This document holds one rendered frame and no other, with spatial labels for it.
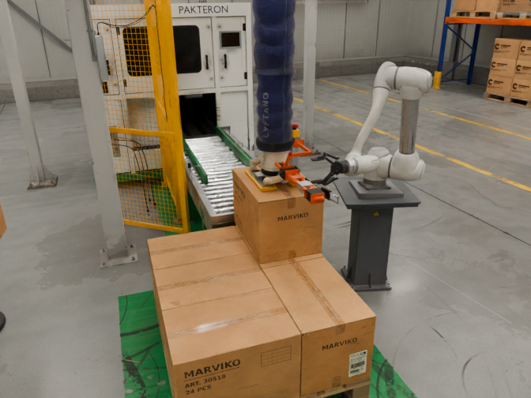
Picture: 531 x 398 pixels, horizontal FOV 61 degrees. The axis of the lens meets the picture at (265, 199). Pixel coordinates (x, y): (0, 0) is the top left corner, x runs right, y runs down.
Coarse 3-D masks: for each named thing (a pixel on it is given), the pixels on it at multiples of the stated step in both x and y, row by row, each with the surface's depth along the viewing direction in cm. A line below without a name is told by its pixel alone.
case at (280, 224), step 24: (240, 168) 303; (240, 192) 289; (264, 192) 265; (288, 192) 264; (240, 216) 299; (264, 216) 256; (288, 216) 261; (312, 216) 266; (264, 240) 262; (288, 240) 267; (312, 240) 273
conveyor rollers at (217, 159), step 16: (192, 144) 498; (208, 144) 495; (224, 144) 500; (208, 160) 444; (224, 160) 442; (240, 160) 445; (208, 176) 403; (224, 176) 406; (208, 192) 369; (224, 192) 372; (224, 208) 339
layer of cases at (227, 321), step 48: (192, 240) 295; (240, 240) 294; (192, 288) 245; (240, 288) 245; (288, 288) 244; (336, 288) 244; (192, 336) 210; (240, 336) 209; (288, 336) 209; (336, 336) 219; (192, 384) 201; (240, 384) 210; (288, 384) 220; (336, 384) 231
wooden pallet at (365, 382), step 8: (160, 328) 277; (168, 376) 257; (352, 384) 235; (360, 384) 237; (368, 384) 239; (320, 392) 232; (328, 392) 232; (336, 392) 234; (352, 392) 238; (360, 392) 240; (368, 392) 242
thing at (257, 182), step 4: (248, 172) 289; (252, 172) 287; (248, 176) 286; (252, 176) 282; (252, 180) 279; (256, 180) 276; (260, 180) 274; (256, 184) 271; (260, 184) 269; (272, 184) 268; (260, 188) 265; (264, 188) 264; (268, 188) 264; (272, 188) 265; (276, 188) 266
